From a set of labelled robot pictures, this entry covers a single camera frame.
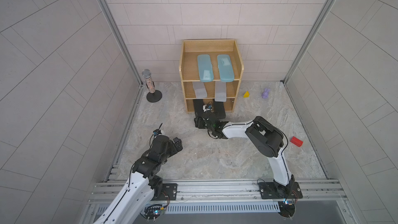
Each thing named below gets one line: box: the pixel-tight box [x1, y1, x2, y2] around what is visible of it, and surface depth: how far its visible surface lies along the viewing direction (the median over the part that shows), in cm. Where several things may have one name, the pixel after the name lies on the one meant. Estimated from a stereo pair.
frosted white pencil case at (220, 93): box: [214, 80, 227, 103], surface depth 90 cm
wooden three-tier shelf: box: [178, 39, 245, 116], surface depth 88 cm
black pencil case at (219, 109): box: [213, 98, 226, 119], surface depth 101 cm
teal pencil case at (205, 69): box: [197, 53, 214, 83], surface depth 81 cm
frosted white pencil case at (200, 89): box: [192, 81, 208, 99], surface depth 91 cm
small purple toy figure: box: [261, 87, 271, 99], surface depth 108 cm
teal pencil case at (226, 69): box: [217, 53, 235, 83], surface depth 84 cm
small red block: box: [289, 135, 304, 148], surface depth 87 cm
